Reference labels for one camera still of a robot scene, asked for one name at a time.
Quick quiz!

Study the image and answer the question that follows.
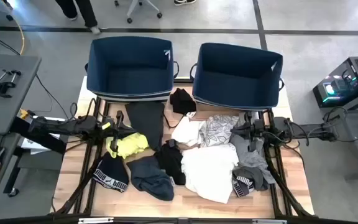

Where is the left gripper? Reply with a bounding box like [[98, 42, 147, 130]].
[[103, 110, 136, 152]]

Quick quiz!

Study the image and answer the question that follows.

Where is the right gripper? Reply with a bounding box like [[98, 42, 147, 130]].
[[231, 111, 273, 152]]

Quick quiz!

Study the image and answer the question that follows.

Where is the neon yellow garment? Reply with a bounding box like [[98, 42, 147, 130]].
[[105, 132, 150, 160]]

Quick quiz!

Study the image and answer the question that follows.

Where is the white leaf-patterned cloth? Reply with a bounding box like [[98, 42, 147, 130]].
[[200, 114, 241, 147]]

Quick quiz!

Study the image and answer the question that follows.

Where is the light grey garment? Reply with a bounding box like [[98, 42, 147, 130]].
[[229, 119, 277, 185]]

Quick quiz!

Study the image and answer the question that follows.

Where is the charcoal dark garment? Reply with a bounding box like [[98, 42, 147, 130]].
[[124, 101, 167, 152]]

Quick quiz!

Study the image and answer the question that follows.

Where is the black Puma underwear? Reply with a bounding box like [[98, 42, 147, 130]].
[[91, 151, 130, 194]]

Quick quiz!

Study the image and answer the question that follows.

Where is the large crinkled white garment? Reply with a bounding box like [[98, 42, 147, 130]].
[[180, 143, 239, 205]]

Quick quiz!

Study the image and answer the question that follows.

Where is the dark grey Puma underwear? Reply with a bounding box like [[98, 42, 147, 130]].
[[231, 166, 269, 198]]

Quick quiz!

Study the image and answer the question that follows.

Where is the small smooth white cloth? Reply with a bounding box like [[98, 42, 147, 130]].
[[170, 112, 207, 147]]

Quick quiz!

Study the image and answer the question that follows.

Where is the navy blue garment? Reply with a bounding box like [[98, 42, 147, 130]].
[[126, 155, 175, 202]]

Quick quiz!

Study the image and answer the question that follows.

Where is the small black knit garment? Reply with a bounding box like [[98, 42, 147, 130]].
[[169, 88, 197, 115]]

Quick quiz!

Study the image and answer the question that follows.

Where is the navy white striped fabric bin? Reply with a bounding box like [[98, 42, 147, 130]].
[[190, 42, 285, 110]]

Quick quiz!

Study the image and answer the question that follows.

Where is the navy white striped lettered bin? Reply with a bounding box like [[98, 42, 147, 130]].
[[84, 35, 180, 103]]

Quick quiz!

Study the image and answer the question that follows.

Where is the white paper sheet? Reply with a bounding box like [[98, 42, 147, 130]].
[[20, 115, 68, 156]]

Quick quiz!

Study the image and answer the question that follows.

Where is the grey desk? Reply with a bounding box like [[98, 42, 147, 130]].
[[0, 54, 42, 135]]

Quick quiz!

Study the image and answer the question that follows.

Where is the person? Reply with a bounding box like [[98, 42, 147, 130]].
[[53, 0, 101, 35]]

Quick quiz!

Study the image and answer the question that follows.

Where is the white office chair base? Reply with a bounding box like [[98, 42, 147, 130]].
[[113, 0, 163, 24]]

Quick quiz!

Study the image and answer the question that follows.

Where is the person's shoe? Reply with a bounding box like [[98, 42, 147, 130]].
[[173, 0, 198, 7]]

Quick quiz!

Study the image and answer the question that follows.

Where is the black floor cable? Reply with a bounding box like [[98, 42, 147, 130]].
[[35, 73, 71, 121]]

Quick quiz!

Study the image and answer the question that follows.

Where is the silver metal bracket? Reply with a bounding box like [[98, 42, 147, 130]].
[[78, 217, 114, 224], [252, 219, 287, 224]]

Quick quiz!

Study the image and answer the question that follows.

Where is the black handle tool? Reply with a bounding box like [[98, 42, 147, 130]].
[[0, 69, 22, 99]]

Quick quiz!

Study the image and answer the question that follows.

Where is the yellow cable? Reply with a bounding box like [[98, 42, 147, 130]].
[[1, 0, 26, 56]]

